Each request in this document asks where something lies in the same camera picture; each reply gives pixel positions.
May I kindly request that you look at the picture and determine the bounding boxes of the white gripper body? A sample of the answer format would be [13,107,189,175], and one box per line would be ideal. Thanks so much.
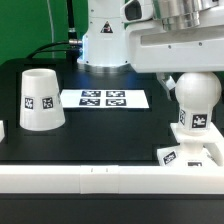
[120,0,224,73]

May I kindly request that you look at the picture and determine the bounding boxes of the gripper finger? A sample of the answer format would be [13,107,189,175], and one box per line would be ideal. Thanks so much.
[156,72,176,100]

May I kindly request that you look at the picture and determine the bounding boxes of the white lamp bulb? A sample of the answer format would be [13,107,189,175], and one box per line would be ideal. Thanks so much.
[175,72,221,135]

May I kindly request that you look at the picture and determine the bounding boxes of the white lamp base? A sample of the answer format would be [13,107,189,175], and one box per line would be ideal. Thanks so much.
[157,123,224,168]

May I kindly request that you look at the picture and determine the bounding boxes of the white lamp shade cone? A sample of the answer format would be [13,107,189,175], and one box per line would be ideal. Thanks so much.
[20,68,65,131]

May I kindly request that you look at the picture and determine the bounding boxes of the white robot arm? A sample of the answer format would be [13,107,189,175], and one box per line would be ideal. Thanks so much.
[78,0,224,84]

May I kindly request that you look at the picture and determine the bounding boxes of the white marker sheet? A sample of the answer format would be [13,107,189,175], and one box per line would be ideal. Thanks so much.
[61,89,149,109]

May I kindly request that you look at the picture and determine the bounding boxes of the black cable with connector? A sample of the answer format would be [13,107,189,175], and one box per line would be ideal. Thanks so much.
[26,38,84,60]

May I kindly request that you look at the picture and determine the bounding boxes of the black vertical cable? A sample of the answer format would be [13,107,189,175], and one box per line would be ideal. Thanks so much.
[66,0,78,61]

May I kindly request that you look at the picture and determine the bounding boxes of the thin white cable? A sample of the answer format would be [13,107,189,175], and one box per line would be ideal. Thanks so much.
[46,0,56,59]

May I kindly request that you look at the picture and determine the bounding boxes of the white front wall bar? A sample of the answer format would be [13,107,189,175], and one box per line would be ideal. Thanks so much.
[0,165,224,194]

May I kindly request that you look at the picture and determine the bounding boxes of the white left wall block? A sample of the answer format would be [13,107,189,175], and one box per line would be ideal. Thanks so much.
[0,120,5,142]

